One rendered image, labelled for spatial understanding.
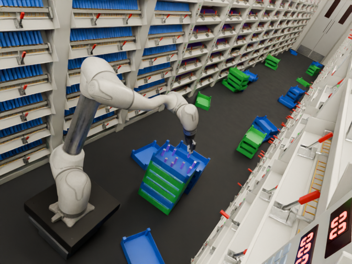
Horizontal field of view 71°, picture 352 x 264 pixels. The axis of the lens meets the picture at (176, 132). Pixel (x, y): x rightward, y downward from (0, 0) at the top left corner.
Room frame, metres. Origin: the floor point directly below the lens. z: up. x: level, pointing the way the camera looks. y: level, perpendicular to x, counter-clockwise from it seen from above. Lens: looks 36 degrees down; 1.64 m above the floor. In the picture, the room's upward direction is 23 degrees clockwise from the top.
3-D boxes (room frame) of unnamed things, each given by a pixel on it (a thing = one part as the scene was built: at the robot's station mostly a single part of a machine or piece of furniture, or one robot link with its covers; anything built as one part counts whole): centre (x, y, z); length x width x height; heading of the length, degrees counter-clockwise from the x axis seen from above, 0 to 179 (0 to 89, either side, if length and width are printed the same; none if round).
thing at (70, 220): (0.76, 0.38, 0.31); 0.22 x 0.18 x 0.06; 161
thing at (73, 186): (0.79, 0.38, 0.44); 0.18 x 0.16 x 0.22; 46
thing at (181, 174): (1.33, -0.08, 0.44); 0.30 x 0.20 x 0.08; 75
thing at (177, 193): (1.33, -0.08, 0.28); 0.30 x 0.20 x 0.08; 75
